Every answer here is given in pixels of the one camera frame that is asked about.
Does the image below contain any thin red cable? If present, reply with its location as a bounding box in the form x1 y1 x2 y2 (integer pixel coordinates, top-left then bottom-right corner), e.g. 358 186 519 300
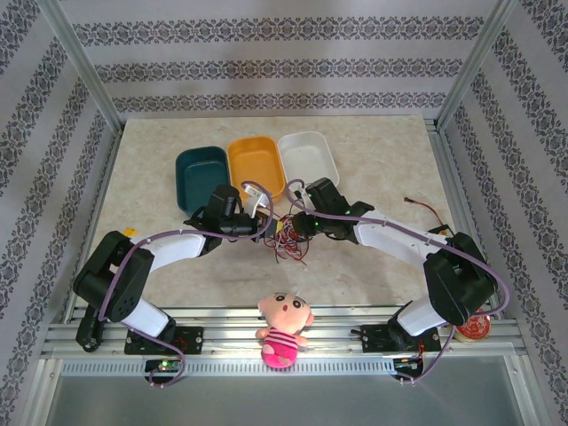
274 219 312 263
272 217 314 267

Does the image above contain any teal plastic bin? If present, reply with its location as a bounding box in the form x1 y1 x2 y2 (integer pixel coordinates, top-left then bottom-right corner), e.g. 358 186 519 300
175 145 234 218

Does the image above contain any orange plastic bin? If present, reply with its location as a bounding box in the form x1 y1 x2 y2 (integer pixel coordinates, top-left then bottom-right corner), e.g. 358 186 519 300
226 135 288 205

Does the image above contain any white plastic bin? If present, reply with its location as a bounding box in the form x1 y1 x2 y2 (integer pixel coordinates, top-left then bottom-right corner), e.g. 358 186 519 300
277 130 342 201

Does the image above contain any pink plush doll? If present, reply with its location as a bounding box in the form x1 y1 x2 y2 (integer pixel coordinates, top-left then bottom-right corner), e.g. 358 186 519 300
256 290 316 370

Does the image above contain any grey metal panel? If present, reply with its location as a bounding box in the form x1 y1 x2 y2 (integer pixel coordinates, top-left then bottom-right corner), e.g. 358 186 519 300
43 354 533 426

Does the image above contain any red round tin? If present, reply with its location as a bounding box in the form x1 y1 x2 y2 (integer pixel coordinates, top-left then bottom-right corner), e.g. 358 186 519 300
454 310 493 345

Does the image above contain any red and black lead wire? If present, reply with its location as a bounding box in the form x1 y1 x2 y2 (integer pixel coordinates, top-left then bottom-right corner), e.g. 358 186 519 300
404 196 449 230

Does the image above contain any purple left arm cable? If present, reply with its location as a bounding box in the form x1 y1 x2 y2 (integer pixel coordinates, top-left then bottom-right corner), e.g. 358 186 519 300
99 179 276 390

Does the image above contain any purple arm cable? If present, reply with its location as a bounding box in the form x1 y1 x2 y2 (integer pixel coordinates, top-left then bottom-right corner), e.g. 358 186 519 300
286 177 511 387
99 179 276 390

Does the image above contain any aluminium rail beam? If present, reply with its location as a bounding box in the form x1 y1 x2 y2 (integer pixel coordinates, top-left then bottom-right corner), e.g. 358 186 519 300
42 304 532 361

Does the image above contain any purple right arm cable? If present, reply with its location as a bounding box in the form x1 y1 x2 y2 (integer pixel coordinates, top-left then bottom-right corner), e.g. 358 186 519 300
286 177 511 387

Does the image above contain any aluminium side rail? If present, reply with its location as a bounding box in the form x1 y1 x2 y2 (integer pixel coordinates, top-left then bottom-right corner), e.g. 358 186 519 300
425 117 507 320
64 130 123 323

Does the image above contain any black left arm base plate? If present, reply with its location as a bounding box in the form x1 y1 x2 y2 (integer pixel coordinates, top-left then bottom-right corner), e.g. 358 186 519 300
123 326 204 356

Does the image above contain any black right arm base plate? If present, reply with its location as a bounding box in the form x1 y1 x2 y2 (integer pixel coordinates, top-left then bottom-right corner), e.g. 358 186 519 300
361 323 443 355

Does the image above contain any slotted grey cable duct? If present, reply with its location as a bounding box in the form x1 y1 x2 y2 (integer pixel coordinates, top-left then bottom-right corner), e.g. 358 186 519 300
59 357 396 378

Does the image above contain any black clamp bracket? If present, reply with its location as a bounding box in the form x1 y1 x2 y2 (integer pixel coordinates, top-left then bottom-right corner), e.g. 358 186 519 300
75 305 106 354

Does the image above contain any aluminium frame post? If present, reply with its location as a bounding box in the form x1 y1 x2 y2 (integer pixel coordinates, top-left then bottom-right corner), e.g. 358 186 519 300
434 0 518 130
37 0 125 134

